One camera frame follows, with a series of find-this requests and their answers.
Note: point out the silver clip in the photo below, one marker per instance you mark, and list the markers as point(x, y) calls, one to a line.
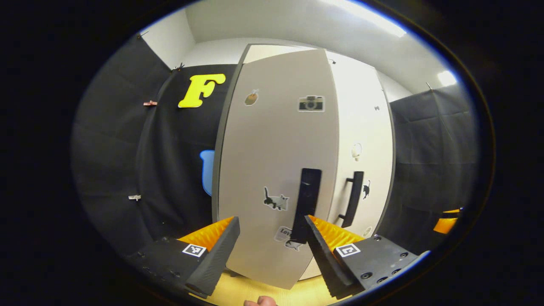
point(134, 197)

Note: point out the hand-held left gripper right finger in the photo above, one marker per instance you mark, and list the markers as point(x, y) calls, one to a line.
point(323, 255)

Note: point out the small ceiling light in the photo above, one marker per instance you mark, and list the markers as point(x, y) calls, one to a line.
point(447, 78)

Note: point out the black clip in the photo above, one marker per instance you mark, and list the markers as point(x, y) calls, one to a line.
point(178, 67)

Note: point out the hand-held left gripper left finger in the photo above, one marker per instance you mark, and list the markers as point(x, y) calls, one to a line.
point(214, 259)

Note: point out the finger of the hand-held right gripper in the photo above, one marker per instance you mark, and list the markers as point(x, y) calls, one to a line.
point(446, 225)
point(452, 214)

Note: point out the black backdrop cloth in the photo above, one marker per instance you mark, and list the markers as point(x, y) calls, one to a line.
point(429, 148)
point(119, 148)

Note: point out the white shoe cabinet door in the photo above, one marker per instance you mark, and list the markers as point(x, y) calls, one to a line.
point(272, 144)
point(365, 127)

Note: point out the white shoe cabinet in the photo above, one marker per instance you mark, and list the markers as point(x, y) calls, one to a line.
point(222, 140)

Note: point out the red clip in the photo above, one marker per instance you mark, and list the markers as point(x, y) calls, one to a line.
point(150, 103)

